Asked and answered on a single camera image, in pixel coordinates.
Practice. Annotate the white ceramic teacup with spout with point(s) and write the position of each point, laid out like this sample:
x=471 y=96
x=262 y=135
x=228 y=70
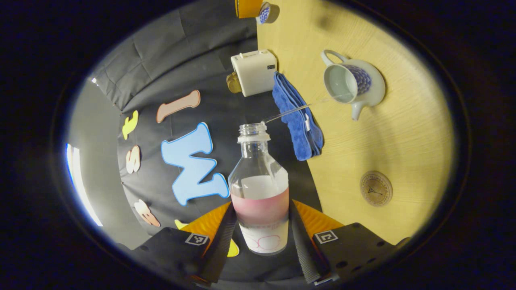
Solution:
x=373 y=86

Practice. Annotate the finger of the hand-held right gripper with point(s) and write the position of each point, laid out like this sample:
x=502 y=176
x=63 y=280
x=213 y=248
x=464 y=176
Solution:
x=248 y=8

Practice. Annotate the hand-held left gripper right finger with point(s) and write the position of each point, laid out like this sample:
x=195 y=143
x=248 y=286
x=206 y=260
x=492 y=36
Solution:
x=302 y=245

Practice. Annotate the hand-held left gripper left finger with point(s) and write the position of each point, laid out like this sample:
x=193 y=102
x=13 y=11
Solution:
x=217 y=245

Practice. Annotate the blue patterned teacup lid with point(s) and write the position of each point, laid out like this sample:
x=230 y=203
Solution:
x=264 y=14

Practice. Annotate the black backdrop cloth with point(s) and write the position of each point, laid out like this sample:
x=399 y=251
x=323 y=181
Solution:
x=169 y=72

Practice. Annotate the white toaster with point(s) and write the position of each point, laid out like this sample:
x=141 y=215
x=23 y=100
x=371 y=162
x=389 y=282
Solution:
x=254 y=72

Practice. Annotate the brown bread slice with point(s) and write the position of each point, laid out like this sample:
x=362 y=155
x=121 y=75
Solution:
x=234 y=83

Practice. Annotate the folded blue towel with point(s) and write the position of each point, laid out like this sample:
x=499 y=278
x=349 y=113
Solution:
x=298 y=121

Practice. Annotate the clear water bottle pink label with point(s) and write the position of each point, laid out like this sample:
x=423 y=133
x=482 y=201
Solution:
x=260 y=201

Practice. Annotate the round wooden coaster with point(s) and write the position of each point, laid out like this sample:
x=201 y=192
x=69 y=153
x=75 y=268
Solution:
x=376 y=189

